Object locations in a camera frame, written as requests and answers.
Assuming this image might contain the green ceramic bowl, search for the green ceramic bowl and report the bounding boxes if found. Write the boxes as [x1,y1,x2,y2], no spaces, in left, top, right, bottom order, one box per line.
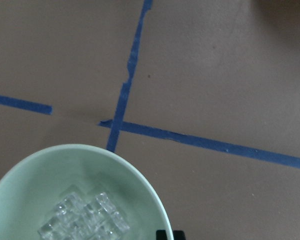
[0,144,173,240]

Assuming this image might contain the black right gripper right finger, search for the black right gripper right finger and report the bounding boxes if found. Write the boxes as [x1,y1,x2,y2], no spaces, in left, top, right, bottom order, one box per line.
[172,230,186,240]

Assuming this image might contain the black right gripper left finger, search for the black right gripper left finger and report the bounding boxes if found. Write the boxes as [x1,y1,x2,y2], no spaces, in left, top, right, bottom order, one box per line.
[156,229,167,240]

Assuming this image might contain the clear ice cubes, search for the clear ice cubes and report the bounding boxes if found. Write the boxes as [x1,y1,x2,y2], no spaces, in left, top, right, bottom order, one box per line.
[37,188,131,240]

